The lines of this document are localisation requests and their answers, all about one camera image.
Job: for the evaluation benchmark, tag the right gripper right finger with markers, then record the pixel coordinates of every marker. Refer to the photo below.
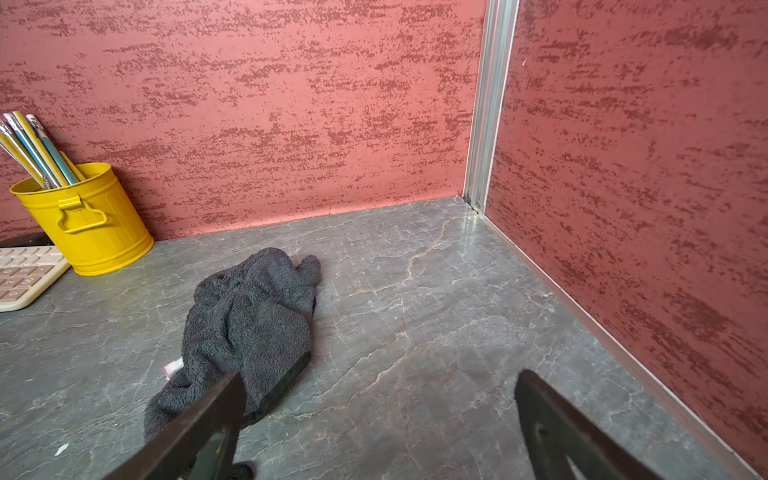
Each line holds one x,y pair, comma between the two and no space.
560,440

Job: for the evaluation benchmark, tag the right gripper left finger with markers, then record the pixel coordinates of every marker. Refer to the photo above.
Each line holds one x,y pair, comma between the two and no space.
199,444

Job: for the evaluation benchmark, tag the pink desk calculator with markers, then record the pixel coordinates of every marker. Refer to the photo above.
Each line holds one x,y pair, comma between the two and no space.
30,264

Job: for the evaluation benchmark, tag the yellow pen cup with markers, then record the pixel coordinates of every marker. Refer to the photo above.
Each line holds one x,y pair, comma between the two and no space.
93,223

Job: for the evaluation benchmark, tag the coloured pencils bundle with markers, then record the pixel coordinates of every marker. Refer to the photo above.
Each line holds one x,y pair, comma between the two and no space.
26,141

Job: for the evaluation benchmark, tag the right aluminium corner post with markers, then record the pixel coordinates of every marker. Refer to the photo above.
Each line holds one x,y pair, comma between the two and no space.
496,49

